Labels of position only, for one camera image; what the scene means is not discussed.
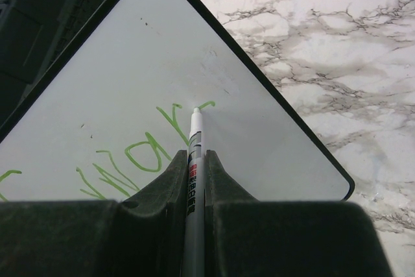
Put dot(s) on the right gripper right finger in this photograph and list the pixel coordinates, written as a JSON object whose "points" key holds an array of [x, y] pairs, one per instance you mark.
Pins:
{"points": [[247, 237]]}

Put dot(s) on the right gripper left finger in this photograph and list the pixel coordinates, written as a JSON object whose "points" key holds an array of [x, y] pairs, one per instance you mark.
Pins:
{"points": [[140, 236]]}

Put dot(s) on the green white whiteboard marker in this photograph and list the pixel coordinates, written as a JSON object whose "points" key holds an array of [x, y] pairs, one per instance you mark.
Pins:
{"points": [[194, 259]]}

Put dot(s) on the white whiteboard black frame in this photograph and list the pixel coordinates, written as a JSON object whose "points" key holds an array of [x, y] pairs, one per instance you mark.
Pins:
{"points": [[115, 107]]}

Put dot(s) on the black plastic toolbox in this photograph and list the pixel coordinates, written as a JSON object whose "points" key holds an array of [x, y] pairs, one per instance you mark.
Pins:
{"points": [[33, 35]]}

